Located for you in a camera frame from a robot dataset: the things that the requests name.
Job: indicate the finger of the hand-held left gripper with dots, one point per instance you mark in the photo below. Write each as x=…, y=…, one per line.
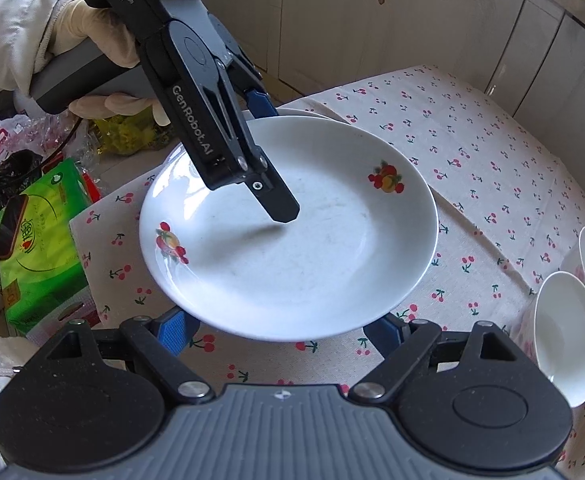
x=261, y=104
x=280, y=205

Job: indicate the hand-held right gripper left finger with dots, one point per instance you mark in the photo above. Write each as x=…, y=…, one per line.
x=172, y=332

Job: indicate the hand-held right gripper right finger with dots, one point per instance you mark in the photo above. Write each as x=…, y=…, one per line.
x=385, y=335

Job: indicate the person's left hand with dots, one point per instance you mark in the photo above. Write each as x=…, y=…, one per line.
x=102, y=35

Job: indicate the bag of green vegetables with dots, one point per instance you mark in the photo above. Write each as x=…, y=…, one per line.
x=122, y=135

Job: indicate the green tissue pack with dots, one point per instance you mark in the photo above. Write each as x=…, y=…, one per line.
x=42, y=240

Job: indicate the clear crinkled plastic bag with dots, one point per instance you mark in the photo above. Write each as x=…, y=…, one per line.
x=47, y=135

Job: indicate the brown-cased smartphone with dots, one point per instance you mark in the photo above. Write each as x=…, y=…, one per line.
x=10, y=227

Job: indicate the cherry-print tablecloth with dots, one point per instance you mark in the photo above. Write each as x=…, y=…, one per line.
x=472, y=160

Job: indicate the black plastic bag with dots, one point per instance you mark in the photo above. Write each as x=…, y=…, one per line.
x=17, y=170

